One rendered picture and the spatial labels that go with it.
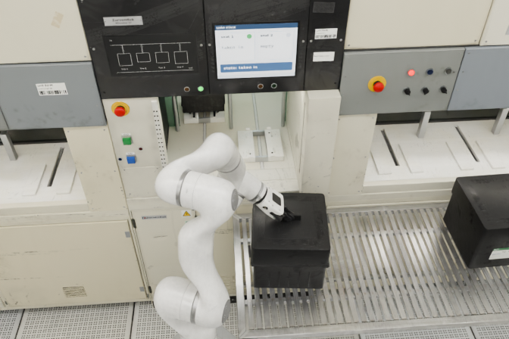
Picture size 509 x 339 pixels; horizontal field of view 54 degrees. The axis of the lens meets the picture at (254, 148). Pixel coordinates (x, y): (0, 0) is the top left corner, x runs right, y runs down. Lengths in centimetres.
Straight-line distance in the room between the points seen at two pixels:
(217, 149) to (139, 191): 90
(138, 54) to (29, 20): 36
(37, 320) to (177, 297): 163
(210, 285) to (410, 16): 111
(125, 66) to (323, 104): 73
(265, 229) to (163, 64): 70
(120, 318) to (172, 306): 141
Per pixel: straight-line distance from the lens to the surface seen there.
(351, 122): 202
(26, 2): 179
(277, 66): 181
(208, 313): 151
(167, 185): 132
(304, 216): 193
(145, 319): 290
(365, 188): 230
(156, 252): 252
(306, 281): 200
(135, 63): 181
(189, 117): 259
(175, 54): 178
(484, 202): 217
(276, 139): 243
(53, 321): 304
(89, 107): 194
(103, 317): 297
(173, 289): 154
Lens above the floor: 246
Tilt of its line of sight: 41 degrees down
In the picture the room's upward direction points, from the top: straight up
